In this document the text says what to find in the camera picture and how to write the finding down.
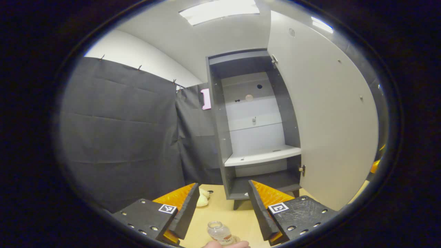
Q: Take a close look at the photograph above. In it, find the white cabinet door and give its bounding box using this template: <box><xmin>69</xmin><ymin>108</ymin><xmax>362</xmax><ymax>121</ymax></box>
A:
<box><xmin>267</xmin><ymin>10</ymin><xmax>380</xmax><ymax>211</ymax></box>

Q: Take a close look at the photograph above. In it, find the pale yellow soft object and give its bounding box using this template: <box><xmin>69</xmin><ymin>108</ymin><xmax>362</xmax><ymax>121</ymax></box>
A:
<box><xmin>196</xmin><ymin>187</ymin><xmax>210</xmax><ymax>207</ymax></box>

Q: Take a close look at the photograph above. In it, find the large ceiling light panel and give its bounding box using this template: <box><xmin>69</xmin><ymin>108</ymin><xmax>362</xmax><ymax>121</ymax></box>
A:
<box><xmin>178</xmin><ymin>0</ymin><xmax>261</xmax><ymax>27</ymax></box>

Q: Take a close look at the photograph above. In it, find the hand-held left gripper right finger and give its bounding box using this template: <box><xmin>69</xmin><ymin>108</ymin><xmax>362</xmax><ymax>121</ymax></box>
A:
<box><xmin>247</xmin><ymin>179</ymin><xmax>339</xmax><ymax>247</ymax></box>

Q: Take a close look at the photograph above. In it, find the double strip ceiling light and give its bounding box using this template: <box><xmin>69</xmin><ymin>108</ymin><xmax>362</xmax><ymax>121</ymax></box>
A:
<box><xmin>311</xmin><ymin>16</ymin><xmax>334</xmax><ymax>34</ymax></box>

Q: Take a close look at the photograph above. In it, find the black backdrop cloth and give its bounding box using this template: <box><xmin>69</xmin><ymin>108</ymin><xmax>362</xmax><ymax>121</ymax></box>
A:
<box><xmin>59</xmin><ymin>56</ymin><xmax>225</xmax><ymax>213</ymax></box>

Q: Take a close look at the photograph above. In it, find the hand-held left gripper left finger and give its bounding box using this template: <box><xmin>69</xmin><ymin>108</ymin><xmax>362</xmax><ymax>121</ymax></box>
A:
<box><xmin>111</xmin><ymin>182</ymin><xmax>201</xmax><ymax>247</ymax></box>

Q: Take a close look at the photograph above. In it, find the clear plastic bottle red label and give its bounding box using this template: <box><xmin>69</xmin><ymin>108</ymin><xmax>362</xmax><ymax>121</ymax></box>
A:
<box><xmin>207</xmin><ymin>220</ymin><xmax>235</xmax><ymax>246</ymax></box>

